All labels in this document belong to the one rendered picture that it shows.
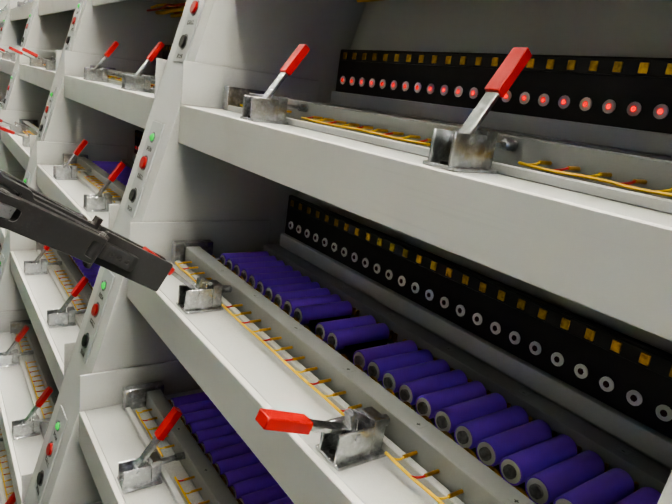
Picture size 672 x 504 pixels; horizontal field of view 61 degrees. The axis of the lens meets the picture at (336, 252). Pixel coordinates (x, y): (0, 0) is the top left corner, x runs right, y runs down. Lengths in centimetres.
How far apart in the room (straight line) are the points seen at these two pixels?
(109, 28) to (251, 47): 70
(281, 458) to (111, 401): 42
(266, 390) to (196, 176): 36
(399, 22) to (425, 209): 45
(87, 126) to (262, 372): 101
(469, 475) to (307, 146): 27
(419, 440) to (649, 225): 20
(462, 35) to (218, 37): 28
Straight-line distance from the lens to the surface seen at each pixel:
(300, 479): 41
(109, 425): 78
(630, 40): 57
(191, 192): 74
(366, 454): 40
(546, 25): 62
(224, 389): 50
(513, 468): 41
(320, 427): 37
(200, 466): 67
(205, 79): 73
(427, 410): 45
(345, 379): 45
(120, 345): 78
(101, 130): 142
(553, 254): 30
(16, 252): 143
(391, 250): 59
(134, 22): 144
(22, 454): 109
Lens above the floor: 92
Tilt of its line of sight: 6 degrees down
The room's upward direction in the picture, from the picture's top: 20 degrees clockwise
